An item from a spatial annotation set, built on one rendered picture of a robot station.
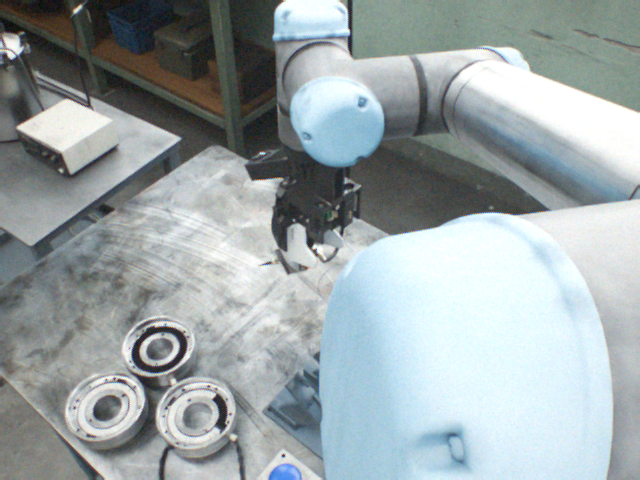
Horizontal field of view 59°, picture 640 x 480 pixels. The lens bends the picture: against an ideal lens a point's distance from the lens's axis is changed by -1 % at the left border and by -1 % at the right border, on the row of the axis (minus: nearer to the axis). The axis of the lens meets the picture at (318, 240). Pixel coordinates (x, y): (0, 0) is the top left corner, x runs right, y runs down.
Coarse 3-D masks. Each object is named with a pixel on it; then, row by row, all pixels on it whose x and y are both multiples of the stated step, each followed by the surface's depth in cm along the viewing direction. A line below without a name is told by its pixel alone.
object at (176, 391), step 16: (176, 384) 79; (192, 384) 80; (208, 384) 80; (224, 384) 79; (176, 400) 79; (192, 400) 79; (208, 400) 79; (224, 400) 79; (160, 416) 77; (176, 416) 77; (160, 432) 74; (192, 432) 75; (224, 432) 74; (176, 448) 73; (192, 448) 73; (208, 448) 74
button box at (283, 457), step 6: (282, 450) 72; (276, 456) 72; (282, 456) 72; (288, 456) 72; (276, 462) 71; (282, 462) 71; (288, 462) 71; (294, 462) 71; (270, 468) 71; (300, 468) 71; (306, 468) 71; (264, 474) 70; (306, 474) 70; (312, 474) 70
